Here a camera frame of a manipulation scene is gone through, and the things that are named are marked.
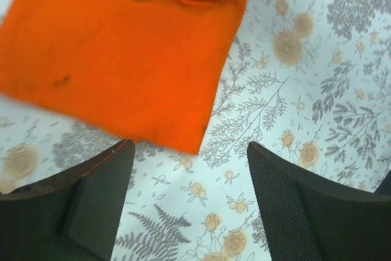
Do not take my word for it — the orange t shirt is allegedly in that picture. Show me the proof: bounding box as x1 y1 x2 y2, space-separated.
1 0 247 155

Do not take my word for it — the floral patterned table mat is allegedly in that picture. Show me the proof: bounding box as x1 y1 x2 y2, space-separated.
1 0 390 260

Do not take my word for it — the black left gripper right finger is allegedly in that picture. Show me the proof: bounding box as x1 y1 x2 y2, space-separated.
247 142 390 260

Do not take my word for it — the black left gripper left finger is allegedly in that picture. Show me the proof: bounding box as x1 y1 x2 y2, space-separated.
1 140 135 261

